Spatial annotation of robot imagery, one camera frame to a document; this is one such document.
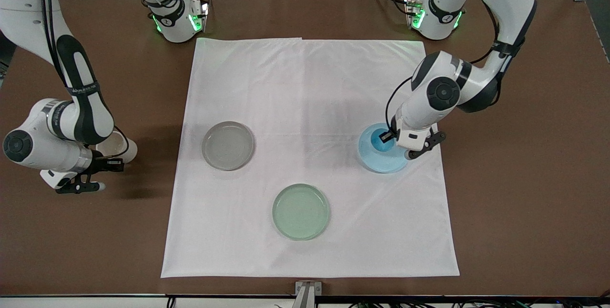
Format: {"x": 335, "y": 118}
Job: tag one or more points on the pale green ceramic plate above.
{"x": 301, "y": 211}

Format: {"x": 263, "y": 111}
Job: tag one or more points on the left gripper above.
{"x": 387, "y": 136}

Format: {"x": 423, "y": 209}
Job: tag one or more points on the blue ceramic plate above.
{"x": 381, "y": 162}

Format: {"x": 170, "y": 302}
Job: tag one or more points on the small blue cup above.
{"x": 381, "y": 143}

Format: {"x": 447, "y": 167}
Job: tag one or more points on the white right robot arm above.
{"x": 86, "y": 107}

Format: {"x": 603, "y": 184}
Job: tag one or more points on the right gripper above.
{"x": 101, "y": 163}

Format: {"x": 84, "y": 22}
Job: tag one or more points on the gray ceramic plate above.
{"x": 228, "y": 146}

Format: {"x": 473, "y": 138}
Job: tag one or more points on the white cloth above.
{"x": 310, "y": 84}

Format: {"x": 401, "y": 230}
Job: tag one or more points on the aluminium table bracket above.
{"x": 308, "y": 293}

